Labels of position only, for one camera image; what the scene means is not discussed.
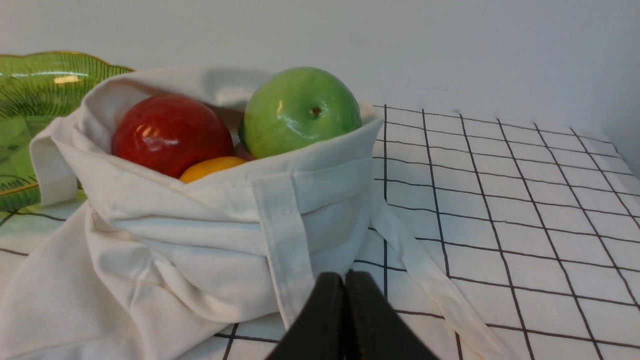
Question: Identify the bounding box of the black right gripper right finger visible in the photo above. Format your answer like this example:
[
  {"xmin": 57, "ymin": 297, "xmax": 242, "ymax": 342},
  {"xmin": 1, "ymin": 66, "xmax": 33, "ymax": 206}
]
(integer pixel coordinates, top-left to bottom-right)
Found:
[{"xmin": 345, "ymin": 270, "xmax": 438, "ymax": 360}]

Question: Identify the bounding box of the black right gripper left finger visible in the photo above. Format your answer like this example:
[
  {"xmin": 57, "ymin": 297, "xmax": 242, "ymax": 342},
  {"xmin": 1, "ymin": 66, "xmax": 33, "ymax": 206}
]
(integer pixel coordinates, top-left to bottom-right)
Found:
[{"xmin": 267, "ymin": 272, "xmax": 345, "ymax": 360}]

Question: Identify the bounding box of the green apple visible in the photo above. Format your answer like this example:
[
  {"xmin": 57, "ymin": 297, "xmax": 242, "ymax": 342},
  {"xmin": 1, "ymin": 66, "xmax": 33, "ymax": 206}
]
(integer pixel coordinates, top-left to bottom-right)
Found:
[{"xmin": 238, "ymin": 66, "xmax": 362, "ymax": 159}]

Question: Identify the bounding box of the white cloth tote bag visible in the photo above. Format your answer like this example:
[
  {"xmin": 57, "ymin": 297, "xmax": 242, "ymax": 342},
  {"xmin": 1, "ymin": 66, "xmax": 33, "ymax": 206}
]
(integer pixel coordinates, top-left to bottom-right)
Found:
[{"xmin": 1, "ymin": 67, "xmax": 514, "ymax": 360}]

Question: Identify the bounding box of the orange fruit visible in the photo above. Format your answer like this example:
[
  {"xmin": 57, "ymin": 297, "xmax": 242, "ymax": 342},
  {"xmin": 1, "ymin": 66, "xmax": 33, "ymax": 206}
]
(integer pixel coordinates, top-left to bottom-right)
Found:
[{"xmin": 179, "ymin": 156, "xmax": 247, "ymax": 183}]

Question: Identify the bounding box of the white black grid tablecloth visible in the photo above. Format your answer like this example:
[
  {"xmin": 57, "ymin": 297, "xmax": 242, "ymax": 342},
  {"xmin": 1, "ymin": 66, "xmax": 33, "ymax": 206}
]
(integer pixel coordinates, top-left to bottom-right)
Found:
[{"xmin": 1, "ymin": 105, "xmax": 639, "ymax": 360}]

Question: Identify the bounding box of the pink peach with leaf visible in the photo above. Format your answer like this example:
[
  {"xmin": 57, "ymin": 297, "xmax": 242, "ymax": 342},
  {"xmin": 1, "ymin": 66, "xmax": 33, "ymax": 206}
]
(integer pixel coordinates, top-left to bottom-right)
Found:
[{"xmin": 234, "ymin": 142, "xmax": 255, "ymax": 162}]

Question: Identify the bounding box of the red apple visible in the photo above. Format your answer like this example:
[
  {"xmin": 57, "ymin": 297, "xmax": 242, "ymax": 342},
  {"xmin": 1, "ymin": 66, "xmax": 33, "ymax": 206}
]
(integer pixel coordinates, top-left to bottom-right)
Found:
[{"xmin": 110, "ymin": 94, "xmax": 234, "ymax": 178}]

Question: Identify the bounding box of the green glass plate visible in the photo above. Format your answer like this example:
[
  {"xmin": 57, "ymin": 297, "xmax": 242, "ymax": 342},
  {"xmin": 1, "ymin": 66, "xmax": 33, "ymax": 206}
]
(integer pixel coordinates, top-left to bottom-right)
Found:
[{"xmin": 0, "ymin": 51, "xmax": 131, "ymax": 212}]

